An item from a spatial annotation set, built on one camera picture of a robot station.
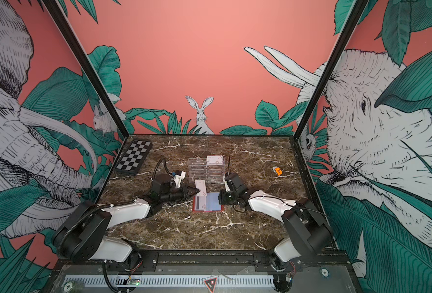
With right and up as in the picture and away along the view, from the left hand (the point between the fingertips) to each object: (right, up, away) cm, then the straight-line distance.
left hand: (201, 189), depth 83 cm
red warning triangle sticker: (+5, -34, -15) cm, 37 cm away
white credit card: (+6, +13, +15) cm, 20 cm away
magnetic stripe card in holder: (-1, -7, +7) cm, 10 cm away
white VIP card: (-1, +1, +4) cm, 4 cm away
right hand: (+7, -4, +4) cm, 9 cm away
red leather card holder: (+3, -9, +7) cm, 12 cm away
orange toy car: (+42, +6, +18) cm, 46 cm away
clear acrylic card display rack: (-4, +7, +21) cm, 22 cm away
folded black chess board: (-42, +14, +21) cm, 49 cm away
